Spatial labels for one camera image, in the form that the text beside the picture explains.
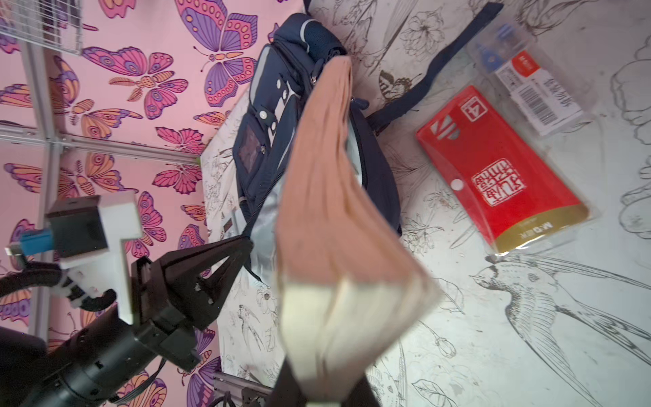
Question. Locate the clear pen refill package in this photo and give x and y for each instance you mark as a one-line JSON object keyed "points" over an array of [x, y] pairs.
{"points": [[545, 97]]}

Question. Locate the navy blue backpack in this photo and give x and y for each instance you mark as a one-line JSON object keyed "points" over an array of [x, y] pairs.
{"points": [[288, 70]]}

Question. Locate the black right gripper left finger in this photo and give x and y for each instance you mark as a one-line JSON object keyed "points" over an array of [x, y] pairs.
{"points": [[286, 392]]}

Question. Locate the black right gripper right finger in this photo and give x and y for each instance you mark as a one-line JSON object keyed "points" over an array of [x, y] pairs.
{"points": [[363, 395]]}

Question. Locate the red pencil case package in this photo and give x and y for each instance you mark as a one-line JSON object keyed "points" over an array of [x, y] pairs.
{"points": [[511, 195]]}

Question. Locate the white wire wall basket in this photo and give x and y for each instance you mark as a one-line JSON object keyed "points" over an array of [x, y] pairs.
{"points": [[55, 25]]}

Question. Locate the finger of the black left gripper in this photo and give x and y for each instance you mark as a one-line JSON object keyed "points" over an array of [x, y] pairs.
{"points": [[190, 286]]}

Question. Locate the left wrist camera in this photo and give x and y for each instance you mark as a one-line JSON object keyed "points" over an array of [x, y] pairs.
{"points": [[81, 252]]}

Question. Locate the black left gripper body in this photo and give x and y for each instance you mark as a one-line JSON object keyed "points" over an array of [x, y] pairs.
{"points": [[90, 368]]}

